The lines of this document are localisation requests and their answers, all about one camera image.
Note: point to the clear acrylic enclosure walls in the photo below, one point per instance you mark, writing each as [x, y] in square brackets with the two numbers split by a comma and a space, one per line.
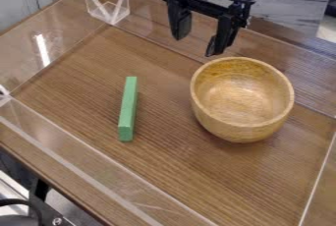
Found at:
[175, 176]

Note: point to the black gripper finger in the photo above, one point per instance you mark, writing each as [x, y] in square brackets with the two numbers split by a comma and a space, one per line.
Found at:
[180, 19]
[226, 32]

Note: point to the brown wooden bowl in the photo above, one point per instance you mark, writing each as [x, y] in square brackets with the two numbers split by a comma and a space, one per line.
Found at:
[242, 98]

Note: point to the black table leg bracket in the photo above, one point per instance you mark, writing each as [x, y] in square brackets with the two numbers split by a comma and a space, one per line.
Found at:
[51, 217]

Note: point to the green rectangular block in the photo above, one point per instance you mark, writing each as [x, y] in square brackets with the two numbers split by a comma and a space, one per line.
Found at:
[128, 109]

